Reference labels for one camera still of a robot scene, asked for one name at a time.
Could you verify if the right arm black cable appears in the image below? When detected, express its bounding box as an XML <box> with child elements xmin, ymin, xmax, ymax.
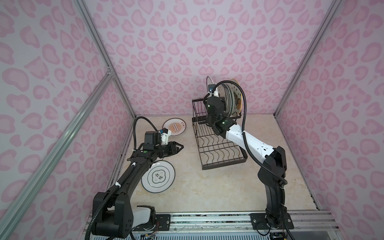
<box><xmin>203</xmin><ymin>80</ymin><xmax>288</xmax><ymax>187</ymax></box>

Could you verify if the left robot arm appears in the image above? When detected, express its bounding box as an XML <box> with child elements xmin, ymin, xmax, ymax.
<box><xmin>85</xmin><ymin>129</ymin><xmax>184</xmax><ymax>240</ymax></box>

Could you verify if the small orange sunburst plate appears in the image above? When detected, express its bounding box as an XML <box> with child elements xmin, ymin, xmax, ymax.
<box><xmin>163</xmin><ymin>118</ymin><xmax>187</xmax><ymax>136</ymax></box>

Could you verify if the aluminium frame diagonal strut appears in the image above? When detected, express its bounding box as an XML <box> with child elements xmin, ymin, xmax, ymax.
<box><xmin>1</xmin><ymin>72</ymin><xmax>114</xmax><ymax>240</ymax></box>

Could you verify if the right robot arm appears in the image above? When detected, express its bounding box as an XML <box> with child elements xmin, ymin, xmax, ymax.
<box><xmin>203</xmin><ymin>94</ymin><xmax>288</xmax><ymax>229</ymax></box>

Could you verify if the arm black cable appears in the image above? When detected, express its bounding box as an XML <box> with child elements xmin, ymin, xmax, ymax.
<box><xmin>203</xmin><ymin>80</ymin><xmax>288</xmax><ymax>187</ymax></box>
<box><xmin>132</xmin><ymin>116</ymin><xmax>159</xmax><ymax>151</ymax></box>

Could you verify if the large orange sunburst plate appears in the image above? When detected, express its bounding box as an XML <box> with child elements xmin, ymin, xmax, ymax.
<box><xmin>206</xmin><ymin>76</ymin><xmax>216</xmax><ymax>92</ymax></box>

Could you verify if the black wire dish rack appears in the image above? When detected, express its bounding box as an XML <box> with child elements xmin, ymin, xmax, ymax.
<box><xmin>192</xmin><ymin>99</ymin><xmax>248</xmax><ymax>170</ymax></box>

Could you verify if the white plate black cloud outline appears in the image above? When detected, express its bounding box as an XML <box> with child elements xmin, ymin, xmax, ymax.
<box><xmin>141</xmin><ymin>161</ymin><xmax>176</xmax><ymax>194</ymax></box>

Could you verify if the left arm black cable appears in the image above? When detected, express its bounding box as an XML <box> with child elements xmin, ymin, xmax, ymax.
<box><xmin>132</xmin><ymin>116</ymin><xmax>159</xmax><ymax>151</ymax></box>

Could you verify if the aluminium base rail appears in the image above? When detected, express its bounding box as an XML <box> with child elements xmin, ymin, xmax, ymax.
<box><xmin>80</xmin><ymin>211</ymin><xmax>346</xmax><ymax>240</ymax></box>

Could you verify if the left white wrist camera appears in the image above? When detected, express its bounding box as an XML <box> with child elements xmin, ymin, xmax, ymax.
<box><xmin>159</xmin><ymin>128</ymin><xmax>172</xmax><ymax>145</ymax></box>

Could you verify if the white star cat plate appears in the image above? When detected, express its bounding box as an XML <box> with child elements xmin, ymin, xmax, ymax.
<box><xmin>230</xmin><ymin>84</ymin><xmax>243</xmax><ymax>117</ymax></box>

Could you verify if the white plate dark green rim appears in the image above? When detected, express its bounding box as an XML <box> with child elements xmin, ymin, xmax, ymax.
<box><xmin>223</xmin><ymin>84</ymin><xmax>235</xmax><ymax>117</ymax></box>

